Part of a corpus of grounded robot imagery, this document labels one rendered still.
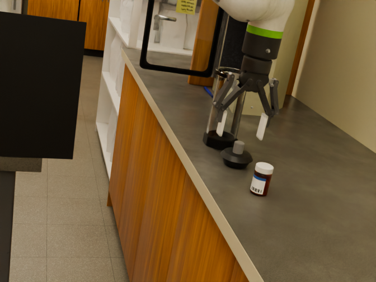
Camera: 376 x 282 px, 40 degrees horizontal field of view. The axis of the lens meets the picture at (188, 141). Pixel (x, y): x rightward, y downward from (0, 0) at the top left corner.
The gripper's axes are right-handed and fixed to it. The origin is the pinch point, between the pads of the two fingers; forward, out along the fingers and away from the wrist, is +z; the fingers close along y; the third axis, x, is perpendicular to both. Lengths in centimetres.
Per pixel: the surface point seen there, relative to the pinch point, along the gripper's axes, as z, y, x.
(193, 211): 24.8, 8.7, 1.1
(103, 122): 99, -2, -271
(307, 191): 9.7, -15.7, 15.0
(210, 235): 22.8, 8.7, 16.6
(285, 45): -17, -32, -52
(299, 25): -24, -39, -59
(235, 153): 6.3, 0.2, 1.0
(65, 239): 106, 32, -109
